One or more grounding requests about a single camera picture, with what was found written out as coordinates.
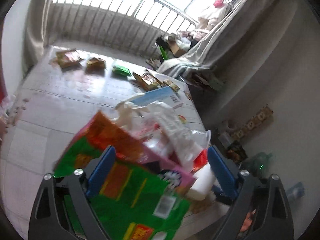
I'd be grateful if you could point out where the green snack bag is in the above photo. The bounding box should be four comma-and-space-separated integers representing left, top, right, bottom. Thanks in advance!
54, 135, 190, 239

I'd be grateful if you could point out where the blue white medicine box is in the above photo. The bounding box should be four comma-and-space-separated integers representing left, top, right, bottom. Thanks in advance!
130, 87, 183, 109

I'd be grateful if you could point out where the black orange snack box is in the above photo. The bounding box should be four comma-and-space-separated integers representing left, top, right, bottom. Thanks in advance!
226, 140, 248, 164

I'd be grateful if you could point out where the red wrapper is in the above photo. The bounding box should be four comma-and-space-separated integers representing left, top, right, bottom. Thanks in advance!
192, 149, 208, 173

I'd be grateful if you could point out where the clear water jug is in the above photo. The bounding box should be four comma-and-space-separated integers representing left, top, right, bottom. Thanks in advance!
241, 152, 273, 178

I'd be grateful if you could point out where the white crumpled plastic bag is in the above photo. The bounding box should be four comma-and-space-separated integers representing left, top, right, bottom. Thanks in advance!
113, 101, 211, 172

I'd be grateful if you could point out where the tall patterned cardboard box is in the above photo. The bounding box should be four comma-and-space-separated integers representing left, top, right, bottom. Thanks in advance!
230, 104, 273, 141

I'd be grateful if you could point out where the flattened brown carton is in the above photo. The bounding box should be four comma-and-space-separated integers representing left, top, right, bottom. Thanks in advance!
132, 69, 162, 92

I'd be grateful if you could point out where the green small packet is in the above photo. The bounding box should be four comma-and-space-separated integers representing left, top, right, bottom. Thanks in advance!
112, 65, 132, 77

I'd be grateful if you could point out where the small brown yellow packet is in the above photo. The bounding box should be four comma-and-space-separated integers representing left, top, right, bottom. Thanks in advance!
86, 57, 106, 69

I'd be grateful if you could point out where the small printed box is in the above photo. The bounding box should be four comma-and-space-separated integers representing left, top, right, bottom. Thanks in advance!
162, 79, 180, 93

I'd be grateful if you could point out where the brown snack wrapper left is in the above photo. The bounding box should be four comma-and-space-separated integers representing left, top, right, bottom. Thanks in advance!
50, 49, 84, 69

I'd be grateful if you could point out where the cardboard box on balcony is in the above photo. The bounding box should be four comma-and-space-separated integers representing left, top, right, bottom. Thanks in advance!
168, 40, 189, 57

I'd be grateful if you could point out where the grey curtain right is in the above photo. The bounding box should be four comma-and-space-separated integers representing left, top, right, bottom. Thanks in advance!
157, 0, 275, 78

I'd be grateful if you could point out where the grey curtain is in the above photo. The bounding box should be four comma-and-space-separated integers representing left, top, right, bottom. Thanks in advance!
157, 0, 275, 78
23, 0, 51, 75

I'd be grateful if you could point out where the grey curtain left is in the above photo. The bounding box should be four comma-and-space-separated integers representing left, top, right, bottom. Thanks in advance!
23, 0, 51, 75

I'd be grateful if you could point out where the metal balcony railing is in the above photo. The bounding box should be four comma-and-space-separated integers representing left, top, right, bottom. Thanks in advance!
46, 0, 197, 57

